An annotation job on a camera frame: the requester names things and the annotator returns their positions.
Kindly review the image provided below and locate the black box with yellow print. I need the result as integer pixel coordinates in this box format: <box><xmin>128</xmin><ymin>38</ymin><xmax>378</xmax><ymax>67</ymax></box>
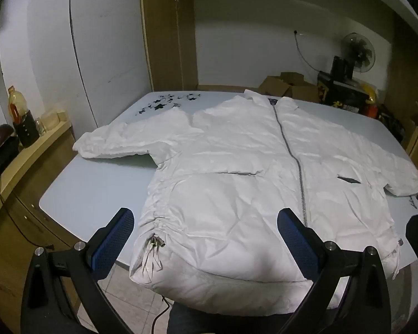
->
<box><xmin>317</xmin><ymin>71</ymin><xmax>370</xmax><ymax>112</ymax></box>

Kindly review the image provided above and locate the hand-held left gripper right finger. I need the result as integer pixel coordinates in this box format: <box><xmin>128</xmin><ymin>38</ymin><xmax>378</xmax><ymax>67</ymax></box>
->
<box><xmin>276</xmin><ymin>207</ymin><xmax>393</xmax><ymax>334</ymax></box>

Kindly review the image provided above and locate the black device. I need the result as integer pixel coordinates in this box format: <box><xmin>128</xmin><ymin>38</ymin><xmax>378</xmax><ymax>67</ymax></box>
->
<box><xmin>0</xmin><ymin>136</ymin><xmax>20</xmax><ymax>186</ymax></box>

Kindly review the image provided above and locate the wooden wardrobe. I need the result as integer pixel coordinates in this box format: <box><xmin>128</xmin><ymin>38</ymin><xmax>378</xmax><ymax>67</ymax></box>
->
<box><xmin>141</xmin><ymin>0</ymin><xmax>199</xmax><ymax>93</ymax></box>

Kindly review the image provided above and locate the black electric fan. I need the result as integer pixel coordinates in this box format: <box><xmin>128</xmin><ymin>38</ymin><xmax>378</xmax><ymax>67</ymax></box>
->
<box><xmin>341</xmin><ymin>32</ymin><xmax>375</xmax><ymax>74</ymax></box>

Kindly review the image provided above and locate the black speaker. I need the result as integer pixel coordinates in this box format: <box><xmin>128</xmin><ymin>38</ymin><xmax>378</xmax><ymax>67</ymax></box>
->
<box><xmin>332</xmin><ymin>56</ymin><xmax>354</xmax><ymax>79</ymax></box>

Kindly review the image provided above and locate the black floor cable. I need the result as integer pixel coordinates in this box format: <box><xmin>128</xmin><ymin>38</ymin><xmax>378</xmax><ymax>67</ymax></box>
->
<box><xmin>151</xmin><ymin>296</ymin><xmax>172</xmax><ymax>334</ymax></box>

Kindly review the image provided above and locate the wooden side cabinet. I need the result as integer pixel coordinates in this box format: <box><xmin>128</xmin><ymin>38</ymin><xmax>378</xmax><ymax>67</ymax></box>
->
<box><xmin>0</xmin><ymin>118</ymin><xmax>78</xmax><ymax>334</ymax></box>

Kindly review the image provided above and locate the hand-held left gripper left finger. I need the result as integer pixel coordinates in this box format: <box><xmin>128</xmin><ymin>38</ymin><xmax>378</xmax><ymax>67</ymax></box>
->
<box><xmin>20</xmin><ymin>207</ymin><xmax>136</xmax><ymax>334</ymax></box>

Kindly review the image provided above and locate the orange drink bottle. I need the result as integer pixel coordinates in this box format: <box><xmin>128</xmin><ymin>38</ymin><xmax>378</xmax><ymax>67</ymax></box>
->
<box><xmin>8</xmin><ymin>85</ymin><xmax>26</xmax><ymax>125</ymax></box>

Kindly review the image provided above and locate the black wall cord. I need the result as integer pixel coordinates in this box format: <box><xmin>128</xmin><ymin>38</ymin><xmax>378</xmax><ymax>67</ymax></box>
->
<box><xmin>294</xmin><ymin>30</ymin><xmax>326</xmax><ymax>73</ymax></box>

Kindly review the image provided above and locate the white zip jacket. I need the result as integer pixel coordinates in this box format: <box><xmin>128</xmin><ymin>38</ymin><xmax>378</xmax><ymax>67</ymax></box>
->
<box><xmin>72</xmin><ymin>90</ymin><xmax>418</xmax><ymax>315</ymax></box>

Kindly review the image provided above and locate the white plastic tub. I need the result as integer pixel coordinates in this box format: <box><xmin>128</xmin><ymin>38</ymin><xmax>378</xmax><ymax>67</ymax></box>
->
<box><xmin>42</xmin><ymin>109</ymin><xmax>69</xmax><ymax>132</ymax></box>

